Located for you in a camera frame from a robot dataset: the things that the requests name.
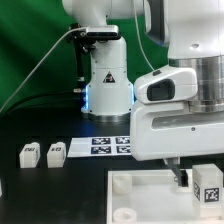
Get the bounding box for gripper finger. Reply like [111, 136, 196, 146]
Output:
[164, 157, 188, 187]

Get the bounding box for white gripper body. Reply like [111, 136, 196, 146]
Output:
[130, 102, 224, 161]

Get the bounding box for white square tabletop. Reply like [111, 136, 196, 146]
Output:
[106, 169, 224, 224]

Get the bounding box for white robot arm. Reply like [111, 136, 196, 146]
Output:
[62, 0, 224, 167]

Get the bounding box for white tag sheet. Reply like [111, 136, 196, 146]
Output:
[68, 136, 131, 158]

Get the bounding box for white piece at left edge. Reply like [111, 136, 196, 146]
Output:
[0, 179, 2, 198]

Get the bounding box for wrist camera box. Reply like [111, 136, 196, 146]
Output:
[134, 65, 198, 105]

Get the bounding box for black cables on table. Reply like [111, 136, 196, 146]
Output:
[0, 89, 84, 118]

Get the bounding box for black camera on stand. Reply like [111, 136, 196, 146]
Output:
[66, 23, 121, 93]

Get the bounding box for grey camera cable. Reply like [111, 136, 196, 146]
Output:
[0, 27, 88, 114]

